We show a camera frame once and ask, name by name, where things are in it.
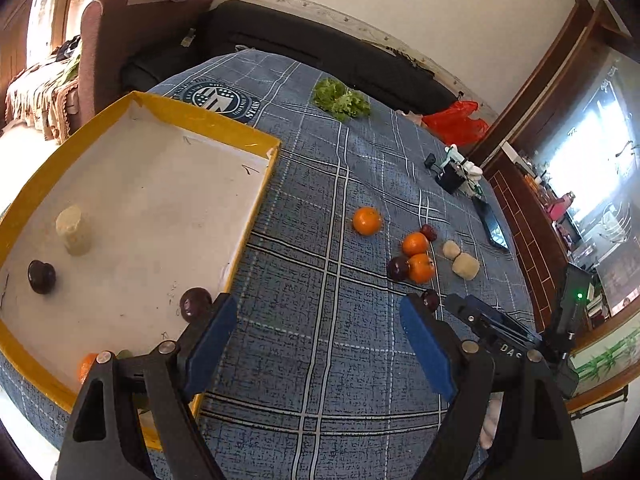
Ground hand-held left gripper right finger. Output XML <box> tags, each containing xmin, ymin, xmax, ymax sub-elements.
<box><xmin>399</xmin><ymin>292</ymin><xmax>583</xmax><ymax>480</ymax></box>

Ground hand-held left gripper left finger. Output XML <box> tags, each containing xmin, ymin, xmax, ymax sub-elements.
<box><xmin>56</xmin><ymin>292</ymin><xmax>238</xmax><ymax>480</ymax></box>

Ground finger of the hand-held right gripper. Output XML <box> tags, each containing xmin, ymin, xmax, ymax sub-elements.
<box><xmin>466</xmin><ymin>298</ymin><xmax>541</xmax><ymax>343</ymax></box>
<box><xmin>444</xmin><ymin>294</ymin><xmax>543</xmax><ymax>361</ymax></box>

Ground orange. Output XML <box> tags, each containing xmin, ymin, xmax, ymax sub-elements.
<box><xmin>402</xmin><ymin>231</ymin><xmax>431</xmax><ymax>257</ymax></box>
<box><xmin>352</xmin><ymin>206</ymin><xmax>382</xmax><ymax>237</ymax></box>
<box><xmin>77</xmin><ymin>353</ymin><xmax>100</xmax><ymax>386</ymax></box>
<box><xmin>407</xmin><ymin>253</ymin><xmax>437</xmax><ymax>284</ymax></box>

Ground yellow cardboard box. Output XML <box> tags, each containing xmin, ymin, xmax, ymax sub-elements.
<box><xmin>0</xmin><ymin>91</ymin><xmax>281</xmax><ymax>453</ymax></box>

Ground black smartphone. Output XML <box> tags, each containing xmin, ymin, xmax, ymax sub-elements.
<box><xmin>471</xmin><ymin>196</ymin><xmax>510</xmax><ymax>251</ymax></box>

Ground wooden cabinet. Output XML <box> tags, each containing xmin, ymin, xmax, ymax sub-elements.
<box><xmin>467</xmin><ymin>0</ymin><xmax>640</xmax><ymax>411</ymax></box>

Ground small black and white gadget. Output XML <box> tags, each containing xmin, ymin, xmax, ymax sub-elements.
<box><xmin>424</xmin><ymin>144</ymin><xmax>485</xmax><ymax>197</ymax></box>

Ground red plastic bag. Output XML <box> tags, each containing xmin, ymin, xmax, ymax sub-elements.
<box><xmin>422</xmin><ymin>101</ymin><xmax>490</xmax><ymax>147</ymax></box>

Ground green lettuce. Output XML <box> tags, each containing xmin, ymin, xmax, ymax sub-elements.
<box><xmin>312</xmin><ymin>78</ymin><xmax>372</xmax><ymax>122</ymax></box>

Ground patterned daybed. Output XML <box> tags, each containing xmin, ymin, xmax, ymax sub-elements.
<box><xmin>5</xmin><ymin>57</ymin><xmax>83</xmax><ymax>143</ymax></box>

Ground black sofa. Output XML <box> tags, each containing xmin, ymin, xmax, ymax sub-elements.
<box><xmin>120</xmin><ymin>0</ymin><xmax>458</xmax><ymax>116</ymax></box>

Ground brown sofa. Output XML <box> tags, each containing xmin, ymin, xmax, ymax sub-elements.
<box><xmin>80</xmin><ymin>0</ymin><xmax>216</xmax><ymax>121</ymax></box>

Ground black clothes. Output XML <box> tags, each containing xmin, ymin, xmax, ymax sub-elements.
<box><xmin>55</xmin><ymin>36</ymin><xmax>83</xmax><ymax>61</ymax></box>

